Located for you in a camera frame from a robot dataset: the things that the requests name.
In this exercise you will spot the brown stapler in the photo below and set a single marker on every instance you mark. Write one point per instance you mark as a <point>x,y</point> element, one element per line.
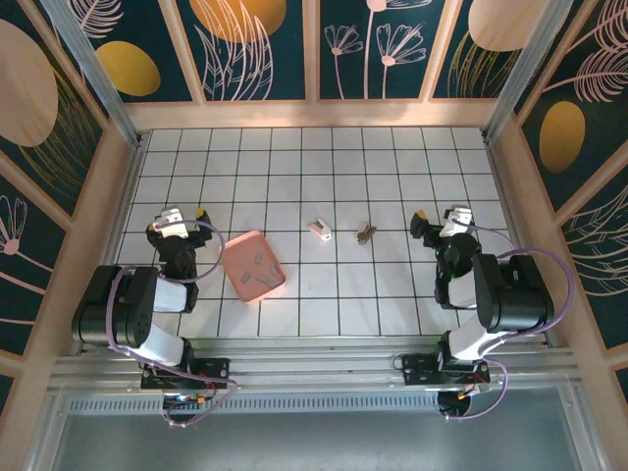
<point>364,236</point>

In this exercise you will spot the pink plastic tray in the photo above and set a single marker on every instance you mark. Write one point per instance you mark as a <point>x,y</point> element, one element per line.
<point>235,265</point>

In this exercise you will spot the pink white stapler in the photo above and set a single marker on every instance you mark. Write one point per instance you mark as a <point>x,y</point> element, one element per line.
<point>324,234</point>

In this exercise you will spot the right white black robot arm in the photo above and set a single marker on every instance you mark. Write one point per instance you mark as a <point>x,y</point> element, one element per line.
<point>515,294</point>

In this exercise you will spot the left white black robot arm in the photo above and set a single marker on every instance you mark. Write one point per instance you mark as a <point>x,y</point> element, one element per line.
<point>113,304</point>

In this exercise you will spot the perforated metal strip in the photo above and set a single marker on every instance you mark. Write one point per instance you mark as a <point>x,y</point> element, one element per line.
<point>314,403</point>

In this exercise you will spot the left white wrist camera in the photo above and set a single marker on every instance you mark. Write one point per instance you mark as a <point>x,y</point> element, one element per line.
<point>169,223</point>

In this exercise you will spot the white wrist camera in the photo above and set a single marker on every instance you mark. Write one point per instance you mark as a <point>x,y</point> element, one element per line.
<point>456,218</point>
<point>169,223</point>

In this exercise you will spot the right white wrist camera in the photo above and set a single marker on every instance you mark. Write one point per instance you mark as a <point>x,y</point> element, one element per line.
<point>456,218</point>

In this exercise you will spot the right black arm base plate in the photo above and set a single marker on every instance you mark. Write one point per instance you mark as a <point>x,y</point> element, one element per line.
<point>417,368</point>

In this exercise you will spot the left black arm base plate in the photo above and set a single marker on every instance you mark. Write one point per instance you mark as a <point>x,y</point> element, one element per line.
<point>216,368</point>

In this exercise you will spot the aluminium corner post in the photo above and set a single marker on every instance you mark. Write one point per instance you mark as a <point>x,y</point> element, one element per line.
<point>520,73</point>
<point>98,78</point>

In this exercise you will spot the aluminium mounting rail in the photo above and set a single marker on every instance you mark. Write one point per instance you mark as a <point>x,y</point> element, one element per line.
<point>314,365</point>

